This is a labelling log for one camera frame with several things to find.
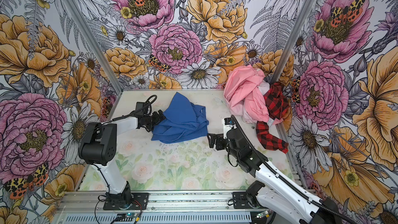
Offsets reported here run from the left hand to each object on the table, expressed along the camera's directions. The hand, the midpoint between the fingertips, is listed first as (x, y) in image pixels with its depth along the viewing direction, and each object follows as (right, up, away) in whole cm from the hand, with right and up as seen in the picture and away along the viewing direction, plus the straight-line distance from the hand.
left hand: (163, 123), depth 99 cm
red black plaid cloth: (+70, +11, -5) cm, 71 cm away
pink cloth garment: (+51, +20, 0) cm, 55 cm away
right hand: (+31, -5, -21) cm, 38 cm away
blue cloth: (+14, +3, -5) cm, 15 cm away
